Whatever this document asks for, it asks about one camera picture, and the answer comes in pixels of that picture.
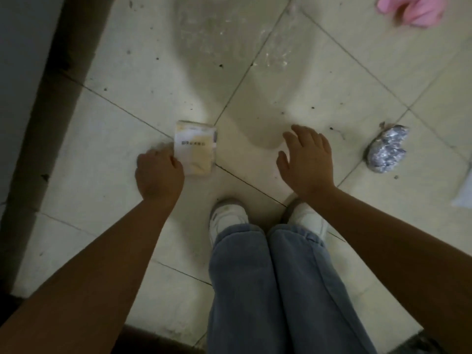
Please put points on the person's left hand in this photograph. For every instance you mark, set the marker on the person's left hand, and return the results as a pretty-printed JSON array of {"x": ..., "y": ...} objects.
[{"x": 159, "y": 176}]

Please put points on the person's right hand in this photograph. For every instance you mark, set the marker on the person's right hand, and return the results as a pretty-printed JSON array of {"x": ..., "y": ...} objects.
[{"x": 309, "y": 164}]

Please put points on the person's right little finger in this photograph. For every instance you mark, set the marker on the person's right little finger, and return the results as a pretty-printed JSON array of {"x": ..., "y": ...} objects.
[{"x": 325, "y": 140}]

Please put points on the person's right middle finger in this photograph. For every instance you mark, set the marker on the person's right middle finger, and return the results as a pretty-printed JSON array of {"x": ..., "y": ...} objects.
[{"x": 300, "y": 130}]

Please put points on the person's right thumb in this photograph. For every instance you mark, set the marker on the person's right thumb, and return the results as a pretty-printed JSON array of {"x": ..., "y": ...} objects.
[{"x": 283, "y": 164}]

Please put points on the person's left fingers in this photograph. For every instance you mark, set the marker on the person's left fingers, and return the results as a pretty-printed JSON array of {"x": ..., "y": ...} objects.
[{"x": 173, "y": 158}]

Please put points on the white tissue packet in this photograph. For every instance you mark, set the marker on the white tissue packet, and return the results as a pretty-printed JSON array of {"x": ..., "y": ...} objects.
[{"x": 195, "y": 149}]

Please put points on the person's right forearm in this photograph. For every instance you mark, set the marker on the person's right forearm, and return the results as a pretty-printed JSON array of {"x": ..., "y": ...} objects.
[{"x": 398, "y": 250}]

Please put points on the person's left forearm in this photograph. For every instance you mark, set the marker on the person's left forearm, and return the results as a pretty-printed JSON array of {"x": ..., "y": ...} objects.
[{"x": 92, "y": 276}]

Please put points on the person's right white shoe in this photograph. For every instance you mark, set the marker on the person's right white shoe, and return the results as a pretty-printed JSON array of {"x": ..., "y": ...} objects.
[{"x": 306, "y": 217}]

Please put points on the person's white shoe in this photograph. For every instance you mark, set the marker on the person's white shoe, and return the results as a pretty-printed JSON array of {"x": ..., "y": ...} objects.
[
  {"x": 226, "y": 218},
  {"x": 306, "y": 217}
]

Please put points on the crumpled silver foil wrapper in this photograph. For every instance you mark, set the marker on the crumpled silver foil wrapper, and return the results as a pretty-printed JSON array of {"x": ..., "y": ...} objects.
[{"x": 387, "y": 148}]

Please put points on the person's left white shoe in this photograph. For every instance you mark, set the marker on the person's left white shoe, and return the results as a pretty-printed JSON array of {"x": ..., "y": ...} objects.
[{"x": 226, "y": 218}]

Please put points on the blue jeans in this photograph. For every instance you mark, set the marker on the blue jeans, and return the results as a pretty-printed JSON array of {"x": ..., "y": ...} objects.
[{"x": 280, "y": 291}]

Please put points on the white paper scrap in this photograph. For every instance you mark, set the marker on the white paper scrap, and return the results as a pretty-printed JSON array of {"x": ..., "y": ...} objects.
[{"x": 465, "y": 195}]

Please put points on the pink cloth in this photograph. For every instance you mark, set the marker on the pink cloth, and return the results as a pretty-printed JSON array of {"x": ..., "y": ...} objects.
[{"x": 413, "y": 9}]

